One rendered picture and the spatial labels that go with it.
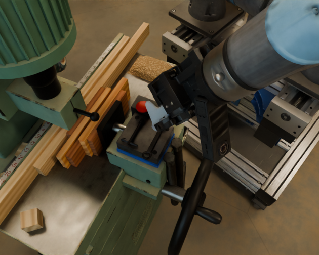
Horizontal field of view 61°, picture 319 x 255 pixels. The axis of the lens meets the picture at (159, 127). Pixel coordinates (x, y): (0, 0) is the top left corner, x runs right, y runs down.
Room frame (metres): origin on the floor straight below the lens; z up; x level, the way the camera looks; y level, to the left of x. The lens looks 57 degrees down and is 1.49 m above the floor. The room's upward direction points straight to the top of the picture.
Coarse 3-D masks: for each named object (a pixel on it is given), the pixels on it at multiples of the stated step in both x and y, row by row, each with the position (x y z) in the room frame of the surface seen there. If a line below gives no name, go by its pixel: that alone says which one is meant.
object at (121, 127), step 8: (120, 104) 0.38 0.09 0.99; (112, 112) 0.36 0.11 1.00; (120, 112) 0.38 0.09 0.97; (104, 120) 0.34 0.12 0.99; (112, 120) 0.35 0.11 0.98; (120, 120) 0.37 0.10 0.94; (104, 128) 0.32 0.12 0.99; (112, 128) 0.34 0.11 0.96; (120, 128) 0.34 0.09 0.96; (104, 136) 0.31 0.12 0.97; (112, 136) 0.34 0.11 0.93; (104, 144) 0.31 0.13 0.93
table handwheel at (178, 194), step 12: (204, 168) 0.24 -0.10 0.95; (204, 180) 0.21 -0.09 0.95; (168, 192) 0.23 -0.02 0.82; (180, 192) 0.23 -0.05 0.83; (192, 192) 0.19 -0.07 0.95; (204, 192) 0.23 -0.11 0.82; (192, 204) 0.17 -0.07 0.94; (180, 216) 0.15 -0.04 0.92; (192, 216) 0.15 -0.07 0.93; (180, 228) 0.13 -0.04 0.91; (180, 240) 0.11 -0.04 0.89; (168, 252) 0.09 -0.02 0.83
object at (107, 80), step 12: (144, 24) 0.74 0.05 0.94; (144, 36) 0.72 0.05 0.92; (132, 48) 0.64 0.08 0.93; (120, 60) 0.58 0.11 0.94; (108, 72) 0.54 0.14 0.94; (120, 72) 0.57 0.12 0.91; (96, 84) 0.49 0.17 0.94; (108, 84) 0.51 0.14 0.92; (60, 132) 0.34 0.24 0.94; (60, 144) 0.31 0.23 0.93; (48, 156) 0.28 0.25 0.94; (36, 168) 0.25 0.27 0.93; (48, 168) 0.26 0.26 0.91
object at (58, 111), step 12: (12, 84) 0.38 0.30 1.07; (24, 84) 0.38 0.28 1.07; (12, 96) 0.36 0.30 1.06; (24, 96) 0.34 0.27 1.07; (36, 96) 0.34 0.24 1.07; (60, 96) 0.34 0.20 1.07; (72, 96) 0.35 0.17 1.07; (24, 108) 0.35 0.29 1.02; (36, 108) 0.33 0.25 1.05; (48, 108) 0.32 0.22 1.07; (60, 108) 0.31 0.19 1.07; (72, 108) 0.33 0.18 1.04; (84, 108) 0.36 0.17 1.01; (48, 120) 0.33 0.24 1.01; (60, 120) 0.31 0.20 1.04; (72, 120) 0.32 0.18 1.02
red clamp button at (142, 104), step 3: (138, 102) 0.37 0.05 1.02; (141, 102) 0.36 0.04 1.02; (144, 102) 0.36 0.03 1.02; (138, 105) 0.36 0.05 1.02; (141, 105) 0.36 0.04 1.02; (144, 105) 0.36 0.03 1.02; (138, 108) 0.35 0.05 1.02; (141, 108) 0.35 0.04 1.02; (144, 108) 0.35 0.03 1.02; (138, 111) 0.35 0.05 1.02; (141, 111) 0.34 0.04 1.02; (144, 111) 0.34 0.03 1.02
